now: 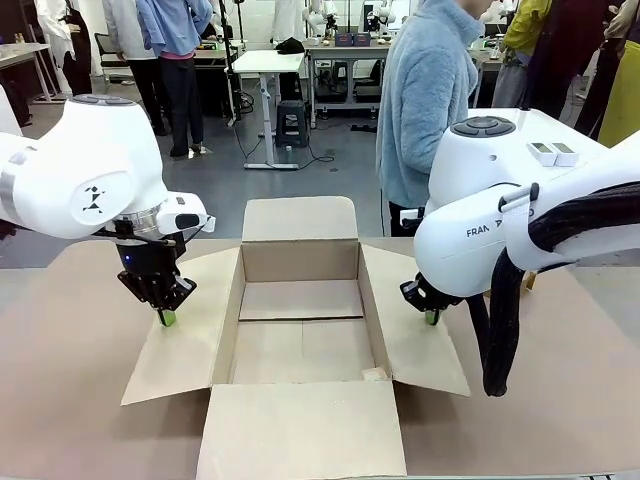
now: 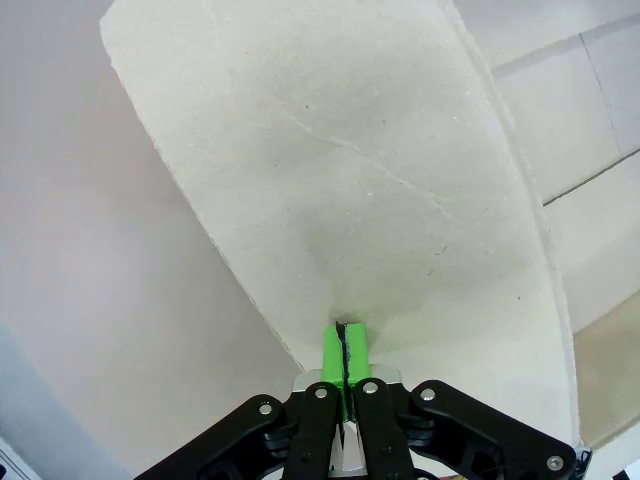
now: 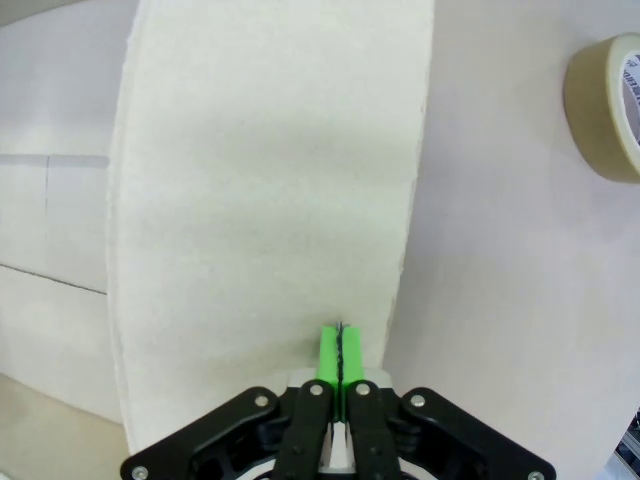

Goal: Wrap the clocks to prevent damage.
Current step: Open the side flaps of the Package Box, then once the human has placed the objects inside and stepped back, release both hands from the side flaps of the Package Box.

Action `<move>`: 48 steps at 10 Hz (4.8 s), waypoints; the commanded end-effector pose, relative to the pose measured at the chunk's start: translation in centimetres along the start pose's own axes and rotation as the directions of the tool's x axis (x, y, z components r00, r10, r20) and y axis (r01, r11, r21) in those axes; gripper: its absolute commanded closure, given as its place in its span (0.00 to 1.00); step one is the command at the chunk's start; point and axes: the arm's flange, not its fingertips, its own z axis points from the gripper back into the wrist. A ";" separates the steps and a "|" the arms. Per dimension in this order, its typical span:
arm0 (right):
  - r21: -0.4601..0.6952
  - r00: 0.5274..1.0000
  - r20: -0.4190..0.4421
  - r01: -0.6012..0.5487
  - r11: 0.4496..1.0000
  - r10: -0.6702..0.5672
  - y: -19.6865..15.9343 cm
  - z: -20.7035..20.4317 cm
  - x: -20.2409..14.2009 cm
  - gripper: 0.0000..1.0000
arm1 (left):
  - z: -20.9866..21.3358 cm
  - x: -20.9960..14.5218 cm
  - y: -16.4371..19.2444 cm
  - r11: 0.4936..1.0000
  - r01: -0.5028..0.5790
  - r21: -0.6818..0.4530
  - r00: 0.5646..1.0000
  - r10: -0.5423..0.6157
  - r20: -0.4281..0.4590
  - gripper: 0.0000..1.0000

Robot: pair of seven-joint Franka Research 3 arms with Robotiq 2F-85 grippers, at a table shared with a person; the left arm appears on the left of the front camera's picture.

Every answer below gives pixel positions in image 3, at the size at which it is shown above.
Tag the brown cardboard box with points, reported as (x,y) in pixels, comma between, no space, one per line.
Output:
(250,175)

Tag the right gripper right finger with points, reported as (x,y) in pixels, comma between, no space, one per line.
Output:
(380,435)

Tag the brown packing tape roll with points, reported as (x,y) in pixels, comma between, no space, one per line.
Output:
(590,125)

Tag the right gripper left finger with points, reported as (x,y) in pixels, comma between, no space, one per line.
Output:
(300,435)

